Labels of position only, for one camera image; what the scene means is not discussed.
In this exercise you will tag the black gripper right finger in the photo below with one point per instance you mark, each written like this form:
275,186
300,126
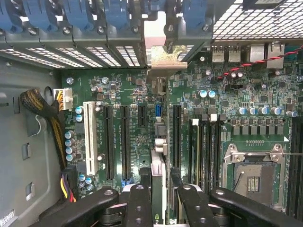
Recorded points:
196,208

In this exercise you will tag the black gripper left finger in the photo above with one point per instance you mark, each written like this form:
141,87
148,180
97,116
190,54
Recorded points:
139,208

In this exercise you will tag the CPU socket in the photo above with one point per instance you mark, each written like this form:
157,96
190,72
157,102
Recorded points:
253,182

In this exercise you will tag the black expansion slot blue latch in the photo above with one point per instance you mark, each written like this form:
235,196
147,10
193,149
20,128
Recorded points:
125,142

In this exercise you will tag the long black expansion slot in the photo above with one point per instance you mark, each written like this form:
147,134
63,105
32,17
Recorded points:
109,142

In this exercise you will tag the plain black expansion slot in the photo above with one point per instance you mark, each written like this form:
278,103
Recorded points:
177,137

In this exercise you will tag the white expansion slot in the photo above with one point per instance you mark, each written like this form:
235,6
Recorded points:
90,137

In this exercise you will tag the short black expansion slot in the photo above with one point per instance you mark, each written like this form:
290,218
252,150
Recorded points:
142,116

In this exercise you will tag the thin metal locking lever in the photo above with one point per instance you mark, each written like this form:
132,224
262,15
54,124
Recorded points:
296,154

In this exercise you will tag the green motherboard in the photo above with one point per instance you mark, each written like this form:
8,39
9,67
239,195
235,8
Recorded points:
248,99

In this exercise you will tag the open black PC case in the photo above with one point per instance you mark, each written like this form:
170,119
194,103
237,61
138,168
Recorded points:
59,42

